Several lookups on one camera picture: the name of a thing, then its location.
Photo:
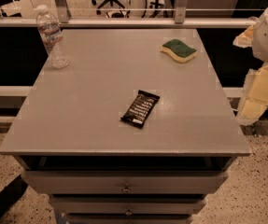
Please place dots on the black rxbar chocolate wrapper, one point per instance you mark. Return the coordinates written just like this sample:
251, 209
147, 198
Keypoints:
140, 108

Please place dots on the grey drawer cabinet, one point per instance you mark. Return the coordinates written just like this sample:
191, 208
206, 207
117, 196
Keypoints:
135, 130

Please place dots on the metal drawer knob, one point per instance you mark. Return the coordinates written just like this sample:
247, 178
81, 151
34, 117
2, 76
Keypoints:
126, 189
128, 212

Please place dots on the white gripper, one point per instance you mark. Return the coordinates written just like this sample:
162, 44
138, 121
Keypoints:
255, 95

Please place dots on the clear plastic water bottle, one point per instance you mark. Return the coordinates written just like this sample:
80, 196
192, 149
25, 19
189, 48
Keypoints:
51, 35

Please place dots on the grey metal railing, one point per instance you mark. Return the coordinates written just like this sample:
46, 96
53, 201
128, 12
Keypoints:
23, 13

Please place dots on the grey drawer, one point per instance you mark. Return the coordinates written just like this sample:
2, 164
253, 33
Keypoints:
134, 219
147, 206
93, 182

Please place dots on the middle grey drawer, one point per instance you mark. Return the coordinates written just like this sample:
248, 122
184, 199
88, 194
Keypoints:
147, 206

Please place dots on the metal drawer knob top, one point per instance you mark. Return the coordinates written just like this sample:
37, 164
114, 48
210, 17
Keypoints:
126, 189

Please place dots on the bottom grey drawer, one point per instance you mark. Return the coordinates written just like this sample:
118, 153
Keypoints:
134, 219

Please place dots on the metal drawer knob middle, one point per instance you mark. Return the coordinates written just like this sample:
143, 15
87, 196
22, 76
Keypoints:
128, 212

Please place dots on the green and yellow sponge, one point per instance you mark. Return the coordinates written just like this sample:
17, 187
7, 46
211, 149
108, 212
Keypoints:
178, 51

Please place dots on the top grey drawer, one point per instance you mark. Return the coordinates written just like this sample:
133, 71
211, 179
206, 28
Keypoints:
93, 182

